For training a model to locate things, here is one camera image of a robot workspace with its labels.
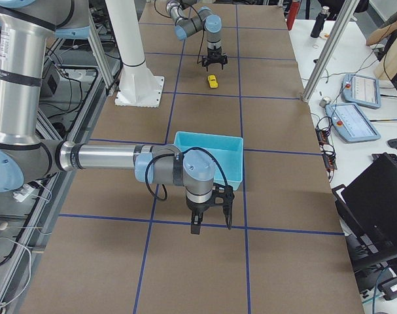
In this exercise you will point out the upper blue teach pendant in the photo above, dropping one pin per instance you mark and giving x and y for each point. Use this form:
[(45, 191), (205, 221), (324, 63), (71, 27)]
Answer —
[(362, 90)]

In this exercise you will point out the aluminium frame post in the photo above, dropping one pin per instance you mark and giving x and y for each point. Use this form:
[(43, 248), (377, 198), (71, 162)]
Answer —
[(339, 27)]

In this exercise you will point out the lower blue teach pendant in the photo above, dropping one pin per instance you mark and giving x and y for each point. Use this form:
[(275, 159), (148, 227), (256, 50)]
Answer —
[(351, 123)]

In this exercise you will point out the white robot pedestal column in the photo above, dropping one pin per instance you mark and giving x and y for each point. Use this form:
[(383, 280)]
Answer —
[(138, 86)]

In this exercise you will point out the light blue plastic bin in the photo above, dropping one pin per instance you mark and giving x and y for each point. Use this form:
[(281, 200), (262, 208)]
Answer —
[(228, 150)]

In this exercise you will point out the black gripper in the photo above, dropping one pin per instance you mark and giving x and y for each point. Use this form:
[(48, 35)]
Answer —
[(197, 208), (213, 52)]

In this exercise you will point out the blue teach pendant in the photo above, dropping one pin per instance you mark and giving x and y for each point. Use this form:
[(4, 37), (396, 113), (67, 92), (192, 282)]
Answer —
[(362, 90), (351, 123)]

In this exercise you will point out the person forearm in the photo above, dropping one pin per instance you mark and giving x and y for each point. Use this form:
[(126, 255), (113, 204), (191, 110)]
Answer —
[(388, 28)]

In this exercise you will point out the black laptop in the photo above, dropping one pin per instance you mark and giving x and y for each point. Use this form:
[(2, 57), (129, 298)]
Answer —
[(369, 208)]

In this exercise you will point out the black water bottle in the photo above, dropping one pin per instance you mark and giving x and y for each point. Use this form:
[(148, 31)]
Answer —
[(319, 22)]

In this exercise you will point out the red bottle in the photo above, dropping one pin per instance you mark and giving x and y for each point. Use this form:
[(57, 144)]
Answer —
[(292, 13)]

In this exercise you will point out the yellow beetle toy car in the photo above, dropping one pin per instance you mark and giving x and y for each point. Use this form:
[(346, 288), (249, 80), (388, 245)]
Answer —
[(212, 81)]

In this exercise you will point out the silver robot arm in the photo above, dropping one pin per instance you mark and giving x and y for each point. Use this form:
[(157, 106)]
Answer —
[(24, 157), (188, 21)]

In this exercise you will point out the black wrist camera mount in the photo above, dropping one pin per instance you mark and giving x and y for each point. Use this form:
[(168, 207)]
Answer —
[(222, 196)]

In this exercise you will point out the small electronics board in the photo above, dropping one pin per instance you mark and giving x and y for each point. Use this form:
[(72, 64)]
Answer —
[(327, 150)]

